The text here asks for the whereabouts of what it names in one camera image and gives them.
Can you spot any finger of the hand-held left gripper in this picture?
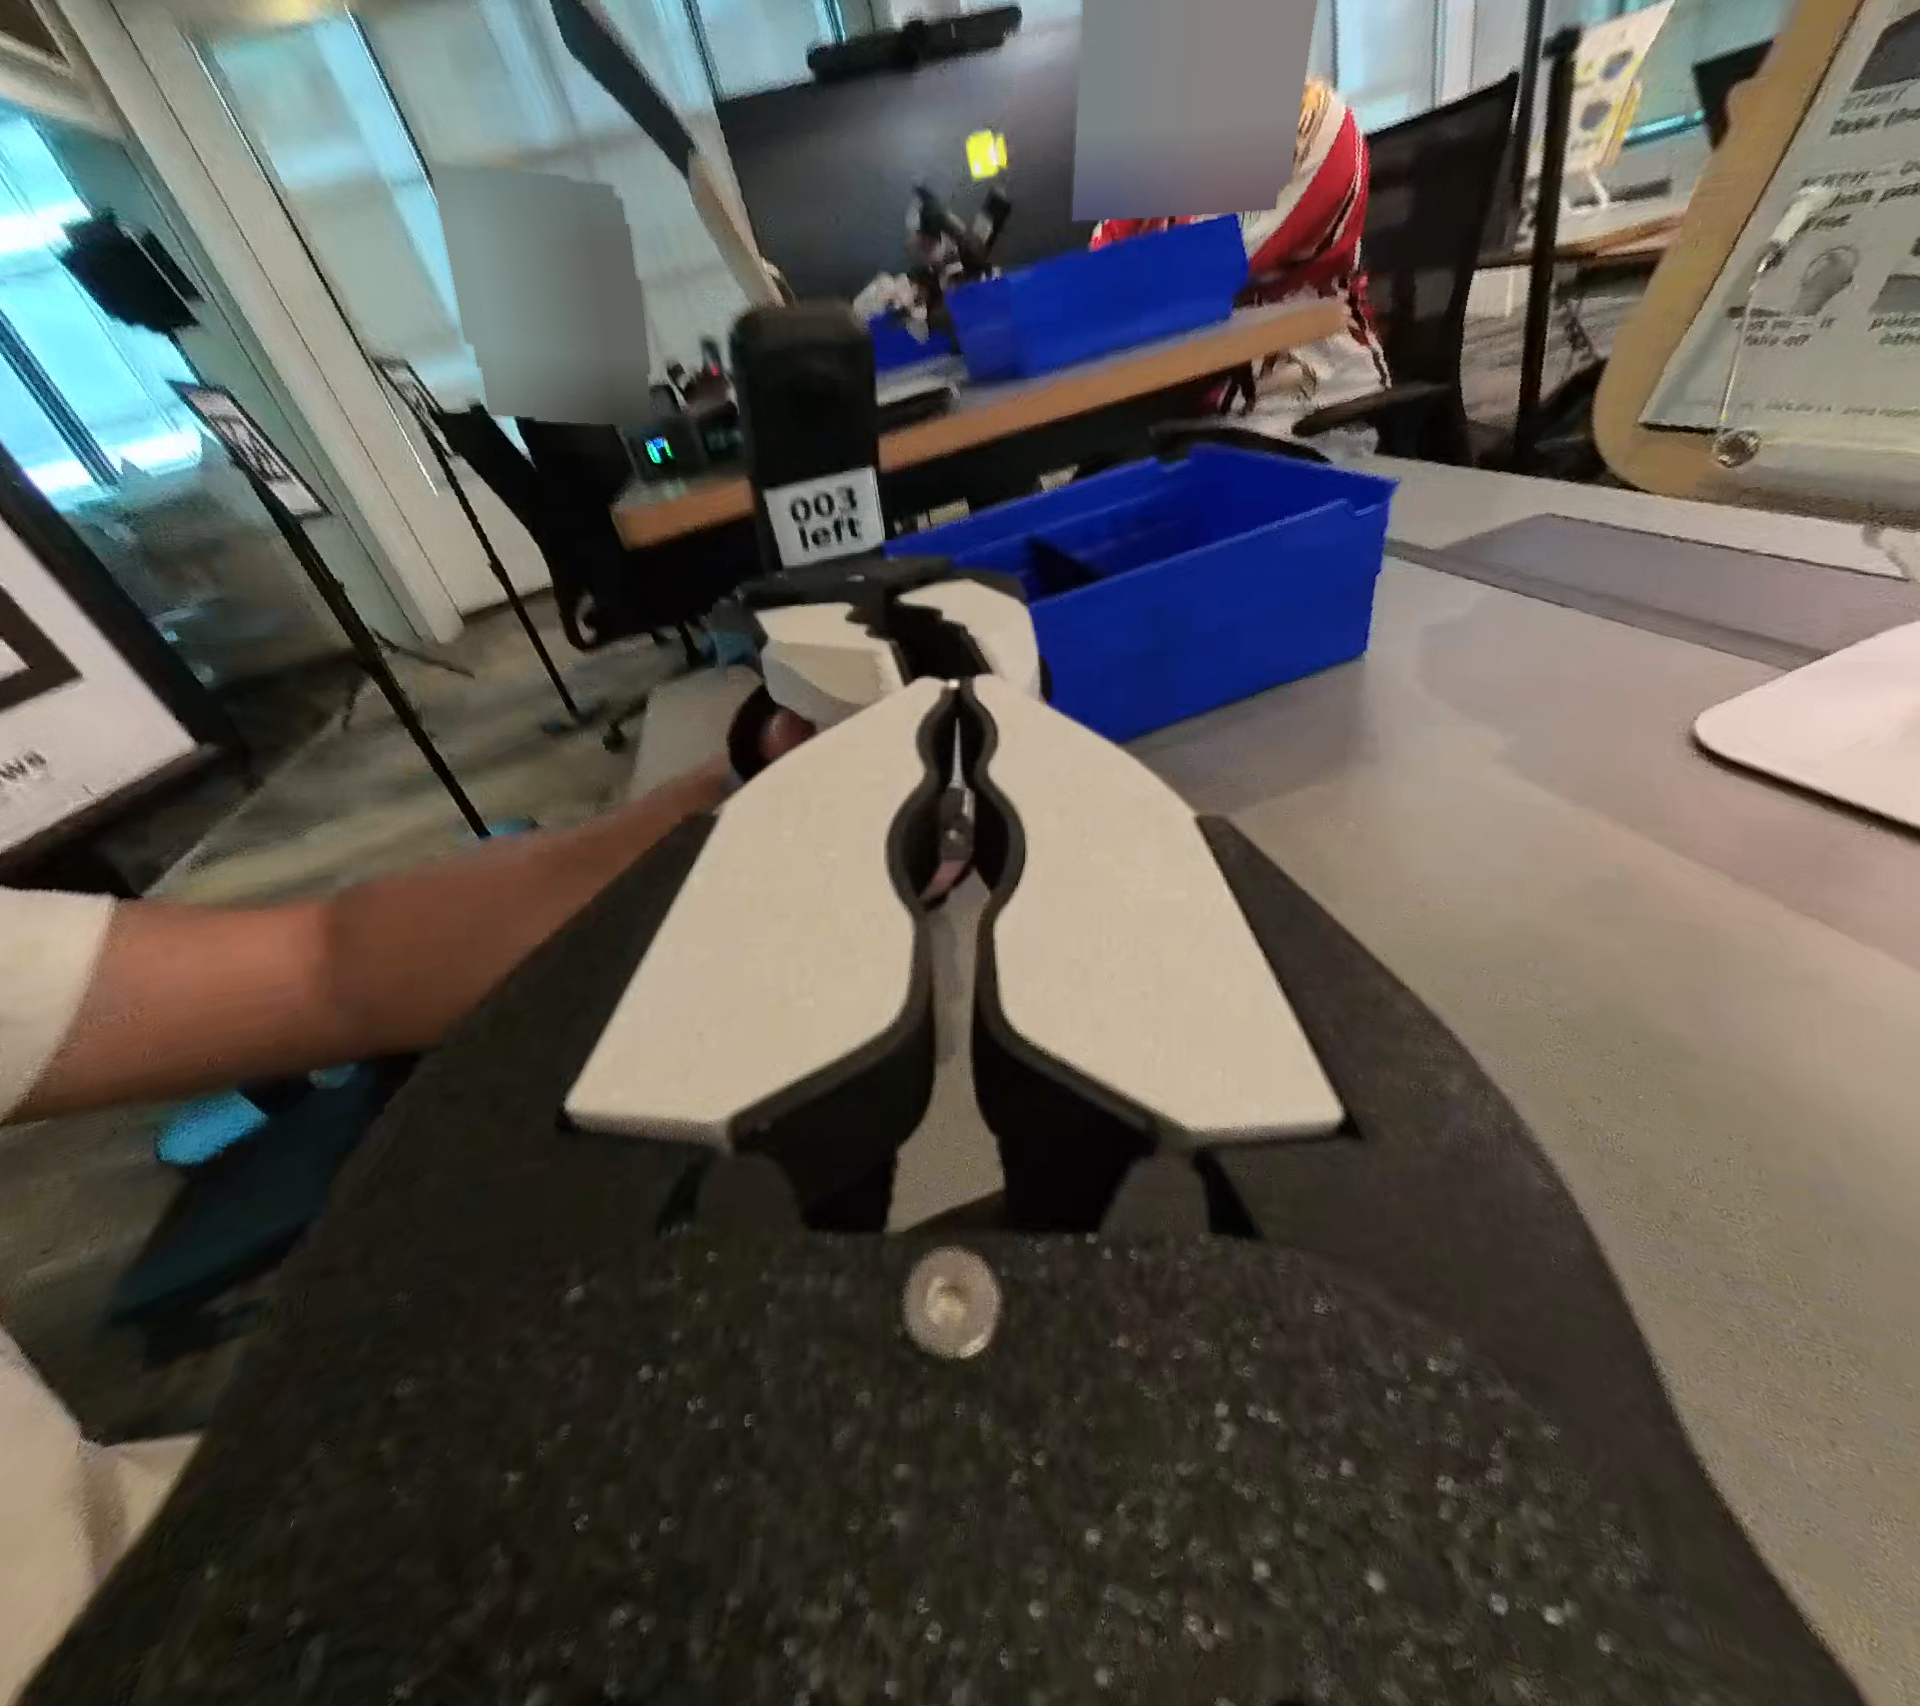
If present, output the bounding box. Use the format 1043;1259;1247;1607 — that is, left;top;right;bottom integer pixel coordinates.
904;577;1048;699
755;601;906;735

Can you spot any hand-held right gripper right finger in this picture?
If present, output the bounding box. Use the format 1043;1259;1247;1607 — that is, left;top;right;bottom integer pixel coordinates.
960;675;1353;1237

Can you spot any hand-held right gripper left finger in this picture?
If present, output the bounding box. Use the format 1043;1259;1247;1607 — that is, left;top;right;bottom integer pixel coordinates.
562;675;970;1237

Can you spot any blue plastic bin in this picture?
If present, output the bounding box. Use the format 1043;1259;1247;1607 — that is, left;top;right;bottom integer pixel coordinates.
885;446;1401;744
871;213;1251;384

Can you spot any person's left forearm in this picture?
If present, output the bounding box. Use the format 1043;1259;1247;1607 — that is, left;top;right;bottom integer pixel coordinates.
0;768;709;1124

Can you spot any person's left hand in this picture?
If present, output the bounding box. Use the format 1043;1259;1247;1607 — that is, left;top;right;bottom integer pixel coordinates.
645;704;825;846

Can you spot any device with green display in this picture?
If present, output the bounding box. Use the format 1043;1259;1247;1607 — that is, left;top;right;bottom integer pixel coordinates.
623;416;744;487

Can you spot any wooden desk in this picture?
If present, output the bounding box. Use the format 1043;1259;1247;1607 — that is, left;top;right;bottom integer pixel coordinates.
613;302;1353;550

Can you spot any black video bar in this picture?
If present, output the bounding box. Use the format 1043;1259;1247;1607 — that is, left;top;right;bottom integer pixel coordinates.
807;2;1027;81

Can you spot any black tripod sign stand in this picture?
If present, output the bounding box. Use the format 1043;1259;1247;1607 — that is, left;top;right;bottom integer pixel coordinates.
173;379;499;842

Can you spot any black office chair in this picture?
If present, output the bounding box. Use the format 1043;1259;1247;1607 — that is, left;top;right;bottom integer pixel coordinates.
1296;70;1524;465

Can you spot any person in white shirt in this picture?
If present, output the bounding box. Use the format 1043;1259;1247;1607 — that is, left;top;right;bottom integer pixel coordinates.
0;889;205;1706

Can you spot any wooden document stand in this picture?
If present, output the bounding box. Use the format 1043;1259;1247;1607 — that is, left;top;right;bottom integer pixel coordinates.
1592;0;1920;834

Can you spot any framed marker sign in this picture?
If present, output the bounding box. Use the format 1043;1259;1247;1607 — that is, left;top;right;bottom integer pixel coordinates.
0;446;250;868

